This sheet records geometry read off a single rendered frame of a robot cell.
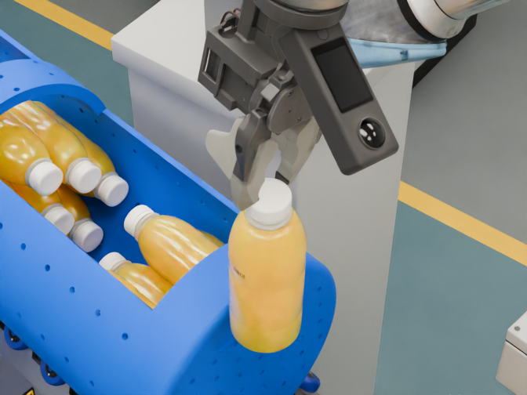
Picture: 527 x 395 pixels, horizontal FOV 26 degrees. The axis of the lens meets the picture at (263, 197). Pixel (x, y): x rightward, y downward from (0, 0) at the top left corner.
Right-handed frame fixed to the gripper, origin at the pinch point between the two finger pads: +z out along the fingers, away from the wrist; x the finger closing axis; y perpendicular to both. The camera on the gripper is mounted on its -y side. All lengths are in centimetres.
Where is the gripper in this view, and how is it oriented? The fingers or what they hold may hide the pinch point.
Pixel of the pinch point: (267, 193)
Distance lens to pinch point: 95.8
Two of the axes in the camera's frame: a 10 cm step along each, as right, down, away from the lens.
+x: -7.1, 4.0, -5.8
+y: -6.8, -6.1, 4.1
